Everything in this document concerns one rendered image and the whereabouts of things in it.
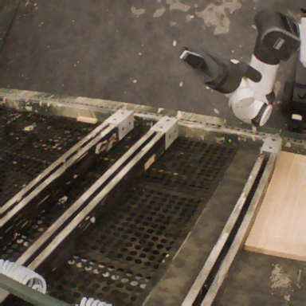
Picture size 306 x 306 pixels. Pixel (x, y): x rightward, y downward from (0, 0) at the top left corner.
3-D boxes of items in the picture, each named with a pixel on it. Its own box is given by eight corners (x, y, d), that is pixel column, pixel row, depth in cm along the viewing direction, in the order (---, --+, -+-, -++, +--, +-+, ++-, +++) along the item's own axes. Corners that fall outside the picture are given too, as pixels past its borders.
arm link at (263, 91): (241, 96, 147) (255, 43, 131) (272, 114, 142) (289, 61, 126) (225, 111, 140) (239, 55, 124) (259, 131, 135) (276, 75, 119)
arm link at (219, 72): (192, 33, 99) (217, 48, 108) (168, 63, 102) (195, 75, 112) (227, 62, 93) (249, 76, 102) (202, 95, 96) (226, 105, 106)
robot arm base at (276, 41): (252, 34, 131) (256, 5, 122) (288, 40, 130) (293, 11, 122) (257, 58, 120) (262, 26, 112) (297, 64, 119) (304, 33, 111)
